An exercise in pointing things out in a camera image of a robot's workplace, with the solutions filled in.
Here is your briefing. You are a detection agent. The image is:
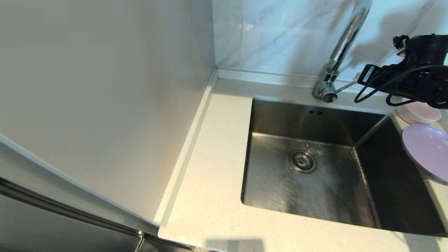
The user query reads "grey steel appliance door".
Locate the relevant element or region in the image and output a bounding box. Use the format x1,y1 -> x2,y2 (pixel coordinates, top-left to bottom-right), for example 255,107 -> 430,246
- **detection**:
0,194 -> 140,252

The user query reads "round metal drain strainer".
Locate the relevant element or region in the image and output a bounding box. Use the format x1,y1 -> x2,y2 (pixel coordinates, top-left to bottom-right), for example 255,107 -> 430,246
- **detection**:
289,149 -> 317,174

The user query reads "pink bowl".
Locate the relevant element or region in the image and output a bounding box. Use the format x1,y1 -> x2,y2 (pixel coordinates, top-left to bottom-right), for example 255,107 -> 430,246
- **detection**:
397,100 -> 442,125

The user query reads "purple plate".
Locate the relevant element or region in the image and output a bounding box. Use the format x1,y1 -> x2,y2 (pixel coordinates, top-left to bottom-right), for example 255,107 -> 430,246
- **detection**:
402,124 -> 448,183

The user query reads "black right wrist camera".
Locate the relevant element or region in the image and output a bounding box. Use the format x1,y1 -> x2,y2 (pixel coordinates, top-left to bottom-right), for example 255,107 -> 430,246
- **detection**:
356,64 -> 390,94

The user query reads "white tall cabinet side panel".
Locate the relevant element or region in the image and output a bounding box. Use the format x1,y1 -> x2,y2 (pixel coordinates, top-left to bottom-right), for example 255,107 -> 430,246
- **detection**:
0,0 -> 216,226

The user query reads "chrome door trim bar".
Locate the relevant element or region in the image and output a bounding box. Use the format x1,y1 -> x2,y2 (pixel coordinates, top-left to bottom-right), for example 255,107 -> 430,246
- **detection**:
0,177 -> 145,237

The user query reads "stainless steel sink basin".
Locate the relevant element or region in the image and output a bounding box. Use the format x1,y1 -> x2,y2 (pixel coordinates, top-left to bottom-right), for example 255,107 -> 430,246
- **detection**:
240,97 -> 448,237

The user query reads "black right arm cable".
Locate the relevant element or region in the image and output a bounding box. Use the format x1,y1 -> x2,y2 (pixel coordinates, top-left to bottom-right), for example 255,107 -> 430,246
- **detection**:
353,65 -> 448,107

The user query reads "chrome kitchen faucet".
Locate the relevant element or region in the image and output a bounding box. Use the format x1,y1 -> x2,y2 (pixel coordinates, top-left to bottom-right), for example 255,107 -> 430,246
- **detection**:
312,0 -> 372,103

